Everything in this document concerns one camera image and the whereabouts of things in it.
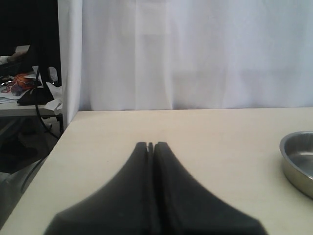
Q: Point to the stainless steel round bowl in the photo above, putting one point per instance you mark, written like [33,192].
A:
[297,164]

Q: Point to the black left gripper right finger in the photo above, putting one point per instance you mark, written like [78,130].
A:
[188,208]

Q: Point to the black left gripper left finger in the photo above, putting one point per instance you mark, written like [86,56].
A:
[123,206]

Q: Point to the white backdrop curtain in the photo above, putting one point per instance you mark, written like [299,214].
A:
[185,54]

